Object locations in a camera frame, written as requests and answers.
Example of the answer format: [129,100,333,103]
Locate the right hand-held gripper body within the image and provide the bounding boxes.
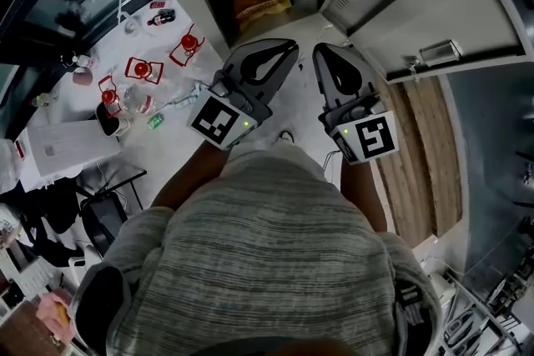
[318,93,398,168]

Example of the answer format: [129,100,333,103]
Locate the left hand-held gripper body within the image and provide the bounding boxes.
[185,69,275,152]

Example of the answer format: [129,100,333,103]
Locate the yellow snack packet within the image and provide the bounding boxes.
[233,0,293,33]

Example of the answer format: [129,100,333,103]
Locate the person's left forearm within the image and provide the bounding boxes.
[149,141,230,213]

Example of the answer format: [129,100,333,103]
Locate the person's right forearm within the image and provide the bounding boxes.
[340,156,389,234]

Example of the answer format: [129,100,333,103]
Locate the person's light shorts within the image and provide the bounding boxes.
[224,139,330,184]

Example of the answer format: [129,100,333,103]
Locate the clear bottle red label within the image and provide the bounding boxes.
[120,83,158,116]

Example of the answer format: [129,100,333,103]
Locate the dark soda bottle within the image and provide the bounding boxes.
[146,8,176,28]

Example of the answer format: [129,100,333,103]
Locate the small white bin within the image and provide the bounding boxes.
[95,100,131,138]

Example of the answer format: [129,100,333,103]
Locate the pink round container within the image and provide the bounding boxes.
[72,68,93,87]

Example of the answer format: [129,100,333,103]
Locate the small white bottle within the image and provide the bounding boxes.
[70,53,101,70]

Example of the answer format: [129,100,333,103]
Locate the person's grey striped shirt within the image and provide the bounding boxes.
[68,156,443,356]

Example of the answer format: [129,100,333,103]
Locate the white cardboard box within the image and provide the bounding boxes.
[18,118,124,193]

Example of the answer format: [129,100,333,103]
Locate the clear green bottle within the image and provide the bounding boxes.
[31,93,59,108]

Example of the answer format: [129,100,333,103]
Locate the black bag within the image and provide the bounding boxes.
[16,187,84,268]

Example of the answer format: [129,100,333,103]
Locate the metal shelf rack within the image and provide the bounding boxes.
[421,258,534,356]

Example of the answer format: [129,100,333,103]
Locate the clear plastic bag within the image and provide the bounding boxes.
[0,137,22,195]

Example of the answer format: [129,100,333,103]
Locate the pink cloth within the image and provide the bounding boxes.
[35,289,76,341]

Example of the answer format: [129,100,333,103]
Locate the light blue fabric strap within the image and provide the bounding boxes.
[166,81,209,110]

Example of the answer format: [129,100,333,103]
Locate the black floor cable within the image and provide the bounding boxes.
[321,149,342,171]

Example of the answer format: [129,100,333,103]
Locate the black metal frame chair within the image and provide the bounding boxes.
[78,168,148,259]

